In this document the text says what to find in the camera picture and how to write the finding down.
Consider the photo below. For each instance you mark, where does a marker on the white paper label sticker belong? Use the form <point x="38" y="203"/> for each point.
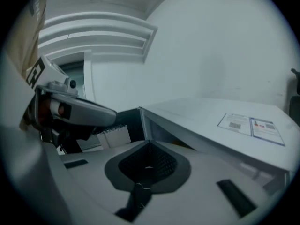
<point x="235" y="122"/>

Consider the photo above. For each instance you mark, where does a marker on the blue-bordered label sticker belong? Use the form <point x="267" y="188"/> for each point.
<point x="266" y="131"/>

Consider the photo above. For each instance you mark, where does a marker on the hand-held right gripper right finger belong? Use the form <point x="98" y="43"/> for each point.
<point x="206" y="172"/>

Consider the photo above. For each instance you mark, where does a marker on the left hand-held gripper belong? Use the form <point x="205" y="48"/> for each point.
<point x="56" y="85"/>

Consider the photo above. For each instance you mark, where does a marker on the white door frame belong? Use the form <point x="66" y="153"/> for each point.
<point x="87" y="74"/>

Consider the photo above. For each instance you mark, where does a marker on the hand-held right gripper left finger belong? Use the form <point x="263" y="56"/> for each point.
<point x="93" y="184"/>

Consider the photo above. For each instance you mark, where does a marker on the white spiral-bound pad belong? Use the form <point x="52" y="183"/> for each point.
<point x="112" y="138"/>

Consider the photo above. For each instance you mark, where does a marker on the white microwave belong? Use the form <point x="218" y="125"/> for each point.
<point x="201" y="118"/>

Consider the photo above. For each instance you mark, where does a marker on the person's beige shirt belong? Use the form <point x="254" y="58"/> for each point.
<point x="28" y="32"/>

